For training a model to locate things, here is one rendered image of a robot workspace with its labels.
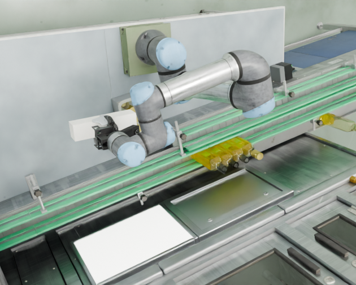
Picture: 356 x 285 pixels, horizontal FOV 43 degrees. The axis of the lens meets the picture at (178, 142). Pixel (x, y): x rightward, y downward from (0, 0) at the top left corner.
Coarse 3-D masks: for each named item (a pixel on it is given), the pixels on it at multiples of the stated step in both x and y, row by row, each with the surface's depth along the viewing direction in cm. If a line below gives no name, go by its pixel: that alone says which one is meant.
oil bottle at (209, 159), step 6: (204, 150) 205; (192, 156) 211; (198, 156) 205; (204, 156) 200; (210, 156) 199; (216, 156) 198; (204, 162) 202; (210, 162) 196; (216, 162) 195; (210, 168) 198
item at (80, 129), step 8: (120, 112) 171; (128, 112) 170; (72, 120) 164; (80, 120) 164; (88, 120) 163; (120, 120) 167; (128, 120) 168; (136, 120) 170; (72, 128) 160; (80, 128) 161; (88, 128) 162; (96, 128) 163; (120, 128) 168; (72, 136) 163; (80, 136) 161; (88, 136) 163
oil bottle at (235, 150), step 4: (220, 144) 209; (224, 144) 208; (228, 144) 207; (232, 144) 207; (224, 148) 205; (228, 148) 204; (232, 148) 203; (236, 148) 202; (240, 148) 202; (232, 152) 200; (236, 152) 200; (240, 152) 200; (236, 156) 200; (236, 160) 200
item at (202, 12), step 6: (204, 12) 287; (210, 12) 273; (216, 12) 274; (156, 18) 260; (162, 18) 260; (168, 18) 262; (102, 24) 246; (108, 24) 247; (114, 24) 248; (48, 30) 235; (54, 30) 235; (60, 30) 236; (0, 36) 224; (6, 36) 225
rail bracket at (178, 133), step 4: (176, 124) 196; (176, 128) 197; (176, 132) 196; (180, 132) 197; (176, 136) 198; (180, 136) 194; (184, 136) 194; (180, 140) 199; (180, 144) 200; (180, 148) 201
